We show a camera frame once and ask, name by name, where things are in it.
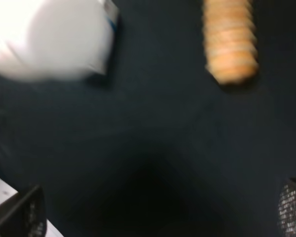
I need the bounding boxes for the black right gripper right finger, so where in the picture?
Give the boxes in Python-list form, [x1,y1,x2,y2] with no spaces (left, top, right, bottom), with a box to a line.
[278,178,296,237]

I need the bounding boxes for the white milk carton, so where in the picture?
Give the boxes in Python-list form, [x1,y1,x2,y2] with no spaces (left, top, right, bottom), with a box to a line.
[91,0,120,75]

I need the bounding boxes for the white milk bottle green label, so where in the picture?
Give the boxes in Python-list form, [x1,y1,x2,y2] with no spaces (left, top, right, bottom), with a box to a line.
[0,0,114,83]

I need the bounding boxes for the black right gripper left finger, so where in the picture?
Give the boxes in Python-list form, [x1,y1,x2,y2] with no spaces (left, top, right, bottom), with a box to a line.
[0,185,47,237]

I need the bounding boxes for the black tablecloth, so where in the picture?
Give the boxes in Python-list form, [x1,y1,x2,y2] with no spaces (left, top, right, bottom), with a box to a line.
[0,0,296,237]

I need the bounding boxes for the golden braided bread loaf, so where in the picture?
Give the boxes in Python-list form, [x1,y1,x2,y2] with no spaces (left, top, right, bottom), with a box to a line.
[203,0,259,85]

